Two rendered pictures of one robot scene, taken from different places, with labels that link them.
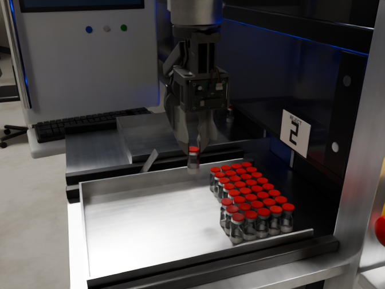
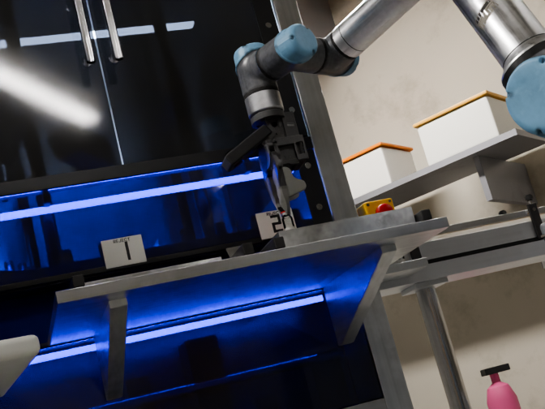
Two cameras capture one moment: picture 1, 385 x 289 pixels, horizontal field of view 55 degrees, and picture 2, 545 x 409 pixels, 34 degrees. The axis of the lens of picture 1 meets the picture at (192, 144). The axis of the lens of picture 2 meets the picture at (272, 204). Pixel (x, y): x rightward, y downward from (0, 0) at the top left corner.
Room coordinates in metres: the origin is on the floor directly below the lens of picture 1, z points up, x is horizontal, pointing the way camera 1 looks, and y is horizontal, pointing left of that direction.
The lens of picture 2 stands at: (0.63, 1.71, 0.59)
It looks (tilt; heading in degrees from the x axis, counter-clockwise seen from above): 14 degrees up; 269
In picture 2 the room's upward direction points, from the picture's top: 15 degrees counter-clockwise
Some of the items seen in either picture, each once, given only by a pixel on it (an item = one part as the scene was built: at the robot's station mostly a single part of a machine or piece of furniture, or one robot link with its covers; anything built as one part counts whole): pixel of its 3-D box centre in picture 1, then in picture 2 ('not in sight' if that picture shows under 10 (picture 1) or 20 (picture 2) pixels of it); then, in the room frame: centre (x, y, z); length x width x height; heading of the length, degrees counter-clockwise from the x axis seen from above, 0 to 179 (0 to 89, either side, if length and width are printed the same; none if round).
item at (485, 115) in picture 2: not in sight; (470, 133); (-0.48, -2.44, 1.73); 0.41 x 0.34 x 0.23; 143
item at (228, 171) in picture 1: (242, 198); not in sight; (0.57, -0.09, 0.90); 0.18 x 0.02 x 0.05; 18
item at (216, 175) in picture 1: (230, 199); not in sight; (0.56, -0.07, 0.90); 0.18 x 0.02 x 0.05; 18
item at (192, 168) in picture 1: (193, 161); (288, 223); (0.58, 0.00, 0.97); 0.02 x 0.02 x 0.04
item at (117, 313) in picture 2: not in sight; (115, 353); (0.94, 0.11, 0.80); 0.34 x 0.03 x 0.13; 108
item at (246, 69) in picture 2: not in sight; (256, 72); (0.56, 0.00, 1.30); 0.09 x 0.08 x 0.11; 133
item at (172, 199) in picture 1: (184, 211); (319, 252); (0.53, 0.01, 0.90); 0.34 x 0.26 x 0.04; 108
